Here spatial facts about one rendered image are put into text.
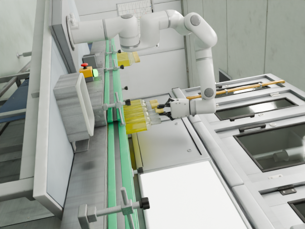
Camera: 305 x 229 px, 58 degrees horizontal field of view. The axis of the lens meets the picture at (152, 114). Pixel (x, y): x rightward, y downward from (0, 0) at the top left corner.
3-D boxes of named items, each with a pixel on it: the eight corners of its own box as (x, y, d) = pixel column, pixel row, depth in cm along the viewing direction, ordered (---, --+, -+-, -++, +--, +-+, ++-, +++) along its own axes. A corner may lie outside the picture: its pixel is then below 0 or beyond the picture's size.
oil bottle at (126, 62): (109, 69, 241) (140, 64, 243) (107, 63, 239) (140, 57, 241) (109, 67, 246) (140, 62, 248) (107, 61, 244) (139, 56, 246)
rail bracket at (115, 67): (103, 73, 176) (124, 69, 177) (101, 62, 173) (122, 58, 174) (103, 71, 180) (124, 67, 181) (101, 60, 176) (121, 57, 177)
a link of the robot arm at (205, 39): (179, 62, 142) (192, 57, 128) (173, 20, 140) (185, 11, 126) (207, 58, 147) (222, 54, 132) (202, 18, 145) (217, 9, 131)
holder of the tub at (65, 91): (73, 154, 109) (92, 150, 109) (52, 89, 97) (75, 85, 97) (77, 132, 124) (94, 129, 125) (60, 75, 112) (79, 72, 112)
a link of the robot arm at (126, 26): (101, 14, 128) (135, 10, 129) (105, 40, 136) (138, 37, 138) (102, 21, 120) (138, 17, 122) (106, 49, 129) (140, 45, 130)
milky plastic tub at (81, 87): (71, 142, 106) (93, 138, 107) (53, 89, 96) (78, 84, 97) (75, 122, 122) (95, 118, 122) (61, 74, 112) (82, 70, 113)
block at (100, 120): (91, 128, 126) (107, 126, 126) (87, 110, 121) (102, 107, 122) (92, 125, 129) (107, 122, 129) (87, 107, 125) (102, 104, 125)
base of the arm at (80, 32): (64, 23, 115) (101, 19, 116) (65, 7, 122) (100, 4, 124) (73, 53, 127) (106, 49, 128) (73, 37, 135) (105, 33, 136)
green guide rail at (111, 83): (104, 109, 127) (121, 106, 128) (103, 107, 127) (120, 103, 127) (106, 40, 284) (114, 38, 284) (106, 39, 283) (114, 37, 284)
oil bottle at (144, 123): (110, 138, 134) (153, 130, 136) (107, 128, 132) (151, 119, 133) (110, 132, 139) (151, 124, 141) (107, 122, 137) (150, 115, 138)
